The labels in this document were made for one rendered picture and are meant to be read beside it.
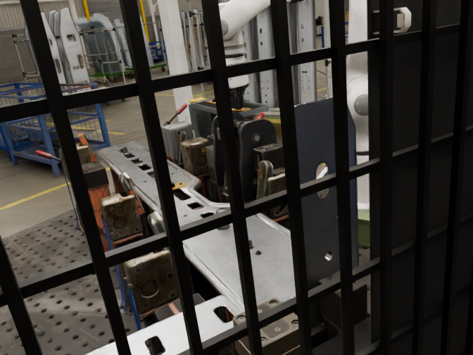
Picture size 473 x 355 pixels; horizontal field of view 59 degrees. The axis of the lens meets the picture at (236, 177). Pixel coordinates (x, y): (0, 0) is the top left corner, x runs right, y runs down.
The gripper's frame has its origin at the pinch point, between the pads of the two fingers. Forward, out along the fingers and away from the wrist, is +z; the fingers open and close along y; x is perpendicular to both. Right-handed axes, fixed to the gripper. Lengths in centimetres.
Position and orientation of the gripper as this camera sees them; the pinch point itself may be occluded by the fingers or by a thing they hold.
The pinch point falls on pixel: (237, 101)
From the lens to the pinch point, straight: 146.1
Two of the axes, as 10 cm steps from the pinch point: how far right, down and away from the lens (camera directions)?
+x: 7.3, 1.5, -6.6
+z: 1.2, 9.3, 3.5
